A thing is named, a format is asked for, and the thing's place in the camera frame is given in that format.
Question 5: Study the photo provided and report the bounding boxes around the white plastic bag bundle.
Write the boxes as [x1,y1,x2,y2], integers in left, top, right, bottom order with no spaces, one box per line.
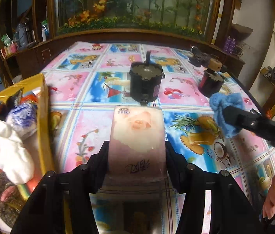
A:
[0,120,35,185]

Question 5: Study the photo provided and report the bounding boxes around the colourful sponge sheet pack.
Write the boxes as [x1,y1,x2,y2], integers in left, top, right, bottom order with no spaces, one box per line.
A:
[17,176,41,201]

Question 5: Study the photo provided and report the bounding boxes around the grey kettle on shelf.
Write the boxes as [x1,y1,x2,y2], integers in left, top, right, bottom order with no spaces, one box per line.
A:
[13,23,31,49]

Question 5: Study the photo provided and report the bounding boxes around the colourful patterned tablecloth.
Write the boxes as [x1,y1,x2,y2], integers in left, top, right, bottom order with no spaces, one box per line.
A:
[42,42,275,233]

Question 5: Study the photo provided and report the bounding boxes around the black round pot with stick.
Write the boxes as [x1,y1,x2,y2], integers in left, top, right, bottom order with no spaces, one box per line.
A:
[129,51,165,105]

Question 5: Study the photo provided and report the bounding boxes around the large flower landscape painting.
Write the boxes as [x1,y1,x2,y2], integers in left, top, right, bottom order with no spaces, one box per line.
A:
[50,0,220,41]

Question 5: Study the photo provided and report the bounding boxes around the black toy gadget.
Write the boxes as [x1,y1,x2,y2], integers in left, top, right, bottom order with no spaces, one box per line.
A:
[188,46,218,68]

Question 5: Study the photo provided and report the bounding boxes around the white blue Vinda tissue bag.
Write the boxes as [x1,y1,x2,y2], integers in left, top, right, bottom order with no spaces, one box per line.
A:
[6,102,37,139]

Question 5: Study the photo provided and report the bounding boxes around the pink rose tissue pack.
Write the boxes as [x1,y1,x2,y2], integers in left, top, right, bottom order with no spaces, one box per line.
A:
[108,105,166,184]

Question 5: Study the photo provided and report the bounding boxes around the black foil snack bag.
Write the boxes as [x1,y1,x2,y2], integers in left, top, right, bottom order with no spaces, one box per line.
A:
[0,89,23,121]

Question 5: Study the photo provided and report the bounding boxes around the small black cup with spool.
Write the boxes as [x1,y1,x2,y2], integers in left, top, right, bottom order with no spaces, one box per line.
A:
[198,58,227,98]

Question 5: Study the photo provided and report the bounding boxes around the blue knitted cloth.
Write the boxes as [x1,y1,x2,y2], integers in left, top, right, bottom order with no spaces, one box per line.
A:
[209,93,245,138]

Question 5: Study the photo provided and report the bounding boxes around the yellow cardboard box tray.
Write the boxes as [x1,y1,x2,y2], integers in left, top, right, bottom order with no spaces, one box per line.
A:
[0,72,55,233]

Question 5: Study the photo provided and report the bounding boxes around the red plastic bag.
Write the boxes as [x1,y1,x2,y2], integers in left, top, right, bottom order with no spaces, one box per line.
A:
[21,94,39,104]

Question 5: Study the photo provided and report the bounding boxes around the speckled grey furry item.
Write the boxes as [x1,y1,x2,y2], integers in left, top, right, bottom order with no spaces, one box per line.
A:
[0,172,25,228]

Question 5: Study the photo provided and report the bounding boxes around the purple bottles on shelf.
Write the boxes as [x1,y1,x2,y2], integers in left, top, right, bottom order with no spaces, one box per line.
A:
[223,36,236,54]

